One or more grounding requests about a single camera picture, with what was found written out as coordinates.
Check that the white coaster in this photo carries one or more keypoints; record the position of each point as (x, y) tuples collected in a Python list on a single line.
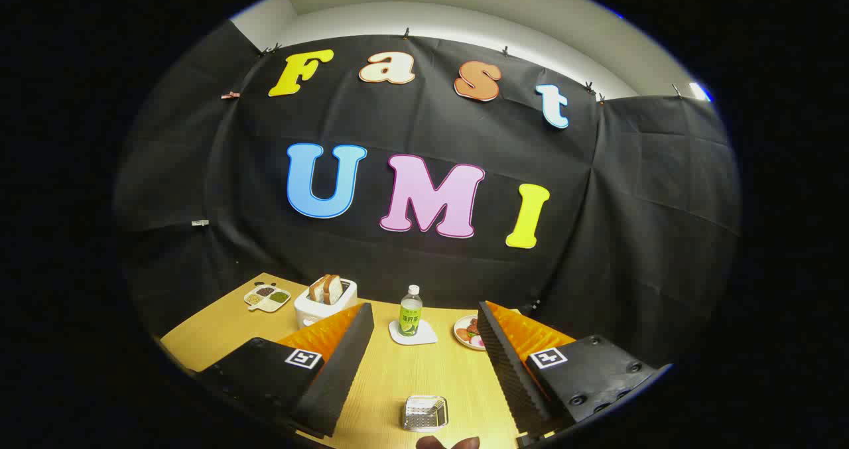
[(428, 337)]

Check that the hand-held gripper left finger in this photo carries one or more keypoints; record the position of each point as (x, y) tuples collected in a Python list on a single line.
[(345, 369)]

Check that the perforated metal tray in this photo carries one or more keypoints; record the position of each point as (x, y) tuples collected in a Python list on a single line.
[(424, 414)]

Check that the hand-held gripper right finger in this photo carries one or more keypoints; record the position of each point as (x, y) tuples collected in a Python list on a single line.
[(507, 376)]

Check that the white divided snack dish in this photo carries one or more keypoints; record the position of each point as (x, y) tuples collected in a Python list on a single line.
[(268, 298)]

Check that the green tea bottle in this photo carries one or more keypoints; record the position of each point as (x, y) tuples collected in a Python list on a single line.
[(410, 320)]

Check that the white toaster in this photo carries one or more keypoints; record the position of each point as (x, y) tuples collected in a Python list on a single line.
[(315, 311)]

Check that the white food plate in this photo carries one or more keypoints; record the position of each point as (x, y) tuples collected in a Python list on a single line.
[(463, 336)]

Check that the bread slice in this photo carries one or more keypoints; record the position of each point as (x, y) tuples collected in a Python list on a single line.
[(333, 290), (317, 290)]

